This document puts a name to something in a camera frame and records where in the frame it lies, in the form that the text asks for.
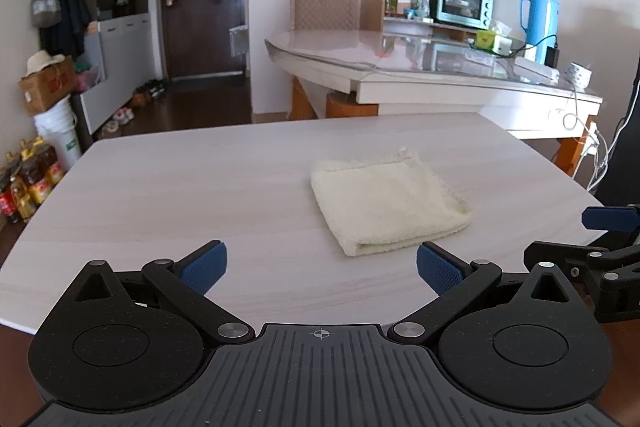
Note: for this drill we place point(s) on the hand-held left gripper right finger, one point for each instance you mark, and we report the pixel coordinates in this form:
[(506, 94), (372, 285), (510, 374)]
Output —
[(440, 269)]

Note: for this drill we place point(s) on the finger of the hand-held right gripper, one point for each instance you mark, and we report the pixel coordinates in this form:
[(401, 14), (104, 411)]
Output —
[(610, 218), (565, 254)]

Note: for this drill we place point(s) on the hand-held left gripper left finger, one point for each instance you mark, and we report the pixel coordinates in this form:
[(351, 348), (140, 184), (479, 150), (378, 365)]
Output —
[(205, 269)]

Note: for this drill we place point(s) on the cream towel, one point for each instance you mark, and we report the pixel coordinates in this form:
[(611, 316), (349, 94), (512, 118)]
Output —
[(390, 202)]

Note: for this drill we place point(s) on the black office chair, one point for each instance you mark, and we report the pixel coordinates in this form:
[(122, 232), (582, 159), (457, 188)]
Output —
[(625, 157)]

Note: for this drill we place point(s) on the white patterned cup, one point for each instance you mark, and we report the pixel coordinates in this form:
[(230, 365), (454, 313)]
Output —
[(579, 74)]

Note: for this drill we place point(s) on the white power strip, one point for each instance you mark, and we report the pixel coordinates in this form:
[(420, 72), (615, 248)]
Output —
[(537, 69)]

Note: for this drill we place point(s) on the black power adapter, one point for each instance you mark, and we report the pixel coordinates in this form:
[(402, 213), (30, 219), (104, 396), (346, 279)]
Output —
[(552, 57)]

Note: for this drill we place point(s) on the white dining table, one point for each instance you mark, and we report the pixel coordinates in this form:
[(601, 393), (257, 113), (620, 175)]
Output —
[(425, 97)]

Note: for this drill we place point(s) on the row of shoes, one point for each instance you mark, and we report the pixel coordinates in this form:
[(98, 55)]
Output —
[(122, 114)]

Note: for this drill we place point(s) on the cluster of cooking oil bottles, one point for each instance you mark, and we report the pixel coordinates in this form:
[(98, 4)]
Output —
[(30, 187)]

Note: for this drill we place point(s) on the white plastic bucket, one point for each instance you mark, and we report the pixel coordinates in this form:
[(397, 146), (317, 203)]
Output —
[(57, 137)]

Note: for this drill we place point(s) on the blue thermos flask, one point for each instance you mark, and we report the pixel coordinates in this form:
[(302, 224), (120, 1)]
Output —
[(542, 22)]

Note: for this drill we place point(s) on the green tissue box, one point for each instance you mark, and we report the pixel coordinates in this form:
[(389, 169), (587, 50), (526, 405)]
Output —
[(492, 42)]

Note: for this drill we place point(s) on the pile of colourful clothes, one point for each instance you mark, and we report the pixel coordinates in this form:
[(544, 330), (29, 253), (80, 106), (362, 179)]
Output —
[(87, 77)]

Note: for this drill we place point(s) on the brown cardboard box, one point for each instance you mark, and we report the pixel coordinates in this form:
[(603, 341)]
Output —
[(47, 89)]

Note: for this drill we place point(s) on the teal toaster oven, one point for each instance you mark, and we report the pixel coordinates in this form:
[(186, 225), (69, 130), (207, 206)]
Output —
[(460, 4)]

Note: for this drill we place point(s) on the brown cardboard panel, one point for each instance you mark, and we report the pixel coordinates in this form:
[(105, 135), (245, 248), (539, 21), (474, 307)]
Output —
[(372, 14)]

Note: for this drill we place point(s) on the printed snack packet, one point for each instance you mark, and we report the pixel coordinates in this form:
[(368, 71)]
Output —
[(421, 4)]

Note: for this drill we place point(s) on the straw hat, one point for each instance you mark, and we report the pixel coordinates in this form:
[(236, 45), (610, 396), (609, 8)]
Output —
[(40, 59)]

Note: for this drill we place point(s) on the beige quilted chair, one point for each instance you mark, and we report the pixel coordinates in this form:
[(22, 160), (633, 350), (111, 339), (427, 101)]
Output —
[(325, 9)]

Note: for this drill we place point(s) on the dark hanging jacket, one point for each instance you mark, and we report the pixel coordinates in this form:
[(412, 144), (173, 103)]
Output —
[(70, 7)]

